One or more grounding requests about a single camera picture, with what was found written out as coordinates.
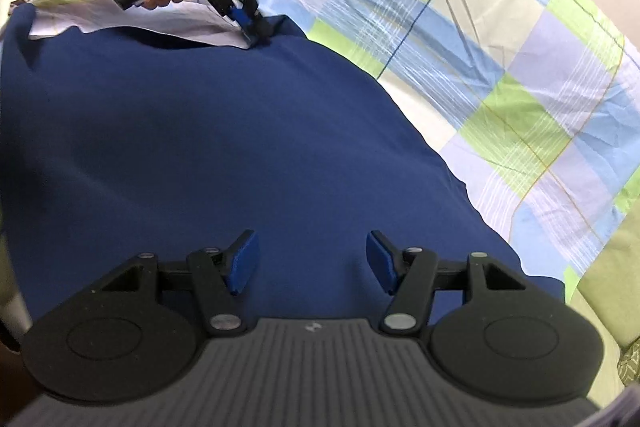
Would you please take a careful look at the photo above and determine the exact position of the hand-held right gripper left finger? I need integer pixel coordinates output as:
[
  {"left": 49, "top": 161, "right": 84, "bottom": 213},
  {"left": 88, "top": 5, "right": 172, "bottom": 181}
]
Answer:
[{"left": 98, "top": 229, "right": 261, "bottom": 337}]

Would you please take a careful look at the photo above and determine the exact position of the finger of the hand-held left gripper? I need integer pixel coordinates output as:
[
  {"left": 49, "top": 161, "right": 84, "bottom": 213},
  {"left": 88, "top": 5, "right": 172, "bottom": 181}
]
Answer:
[{"left": 230, "top": 6, "right": 275, "bottom": 48}]

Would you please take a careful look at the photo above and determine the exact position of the checkered bed sheet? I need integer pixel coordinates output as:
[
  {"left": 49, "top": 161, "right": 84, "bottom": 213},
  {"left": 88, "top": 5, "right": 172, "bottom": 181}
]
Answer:
[{"left": 220, "top": 0, "right": 640, "bottom": 293}]

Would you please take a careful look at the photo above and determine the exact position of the white cloth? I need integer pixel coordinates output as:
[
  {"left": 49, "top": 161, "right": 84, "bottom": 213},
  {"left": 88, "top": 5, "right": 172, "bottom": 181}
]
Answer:
[{"left": 28, "top": 0, "right": 251, "bottom": 50}]

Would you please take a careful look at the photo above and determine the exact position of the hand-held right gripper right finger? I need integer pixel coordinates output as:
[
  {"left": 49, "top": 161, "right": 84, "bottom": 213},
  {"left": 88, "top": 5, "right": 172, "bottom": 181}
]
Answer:
[{"left": 366, "top": 230, "right": 532, "bottom": 336}]

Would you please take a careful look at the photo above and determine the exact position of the dark blue garment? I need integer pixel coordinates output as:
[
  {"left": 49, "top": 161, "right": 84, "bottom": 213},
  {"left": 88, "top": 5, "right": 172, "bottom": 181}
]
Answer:
[{"left": 0, "top": 2, "right": 562, "bottom": 323}]

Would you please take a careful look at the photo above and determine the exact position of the light green pillow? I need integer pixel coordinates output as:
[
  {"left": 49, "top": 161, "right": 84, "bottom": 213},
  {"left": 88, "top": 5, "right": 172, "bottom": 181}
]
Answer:
[{"left": 565, "top": 202, "right": 640, "bottom": 403}]

